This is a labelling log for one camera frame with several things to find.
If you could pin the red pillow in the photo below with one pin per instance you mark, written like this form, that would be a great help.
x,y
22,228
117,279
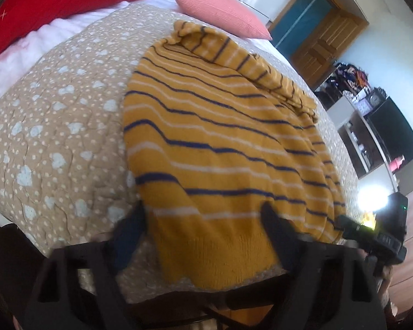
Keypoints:
x,y
55,3

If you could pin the black television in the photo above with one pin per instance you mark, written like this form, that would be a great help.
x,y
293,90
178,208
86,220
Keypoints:
x,y
394,130

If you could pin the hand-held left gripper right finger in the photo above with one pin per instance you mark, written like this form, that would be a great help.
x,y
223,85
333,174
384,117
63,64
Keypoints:
x,y
278,237

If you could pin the wooden door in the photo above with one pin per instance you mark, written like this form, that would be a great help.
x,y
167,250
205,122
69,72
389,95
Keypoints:
x,y
327,44

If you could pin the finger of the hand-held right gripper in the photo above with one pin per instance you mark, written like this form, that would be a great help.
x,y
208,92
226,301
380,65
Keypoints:
x,y
351,227

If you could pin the white shelf unit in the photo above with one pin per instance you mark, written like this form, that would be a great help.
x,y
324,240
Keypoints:
x,y
358,134

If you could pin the round clock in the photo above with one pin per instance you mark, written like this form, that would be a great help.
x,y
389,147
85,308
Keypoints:
x,y
375,100

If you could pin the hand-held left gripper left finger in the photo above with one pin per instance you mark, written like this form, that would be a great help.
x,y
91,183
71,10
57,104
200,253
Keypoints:
x,y
128,237

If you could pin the pile of clothes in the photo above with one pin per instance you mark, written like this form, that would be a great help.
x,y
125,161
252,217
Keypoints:
x,y
351,75

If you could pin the beige heart-print quilt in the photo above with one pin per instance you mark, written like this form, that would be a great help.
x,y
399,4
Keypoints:
x,y
72,127

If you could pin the pink pillow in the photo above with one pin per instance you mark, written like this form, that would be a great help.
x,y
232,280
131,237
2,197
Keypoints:
x,y
220,12

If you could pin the yellow striped knit sweater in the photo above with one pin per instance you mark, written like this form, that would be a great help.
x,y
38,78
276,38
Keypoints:
x,y
220,151

